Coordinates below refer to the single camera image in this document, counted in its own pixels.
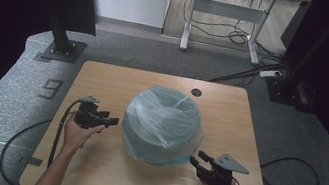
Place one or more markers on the person's left hand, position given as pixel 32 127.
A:
pixel 75 136

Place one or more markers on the tall black metal stand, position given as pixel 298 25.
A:
pixel 292 83

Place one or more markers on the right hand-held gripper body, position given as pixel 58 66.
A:
pixel 219 176

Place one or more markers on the black metal stand with base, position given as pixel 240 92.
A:
pixel 63 50

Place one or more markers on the white power strip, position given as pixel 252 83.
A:
pixel 270 73

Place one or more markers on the white translucent plastic bag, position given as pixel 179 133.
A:
pixel 164 119

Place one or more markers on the white desk with metal legs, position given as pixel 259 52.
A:
pixel 230 10

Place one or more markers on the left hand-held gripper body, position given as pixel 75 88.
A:
pixel 89 117

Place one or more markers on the green bowl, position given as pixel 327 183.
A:
pixel 157 145

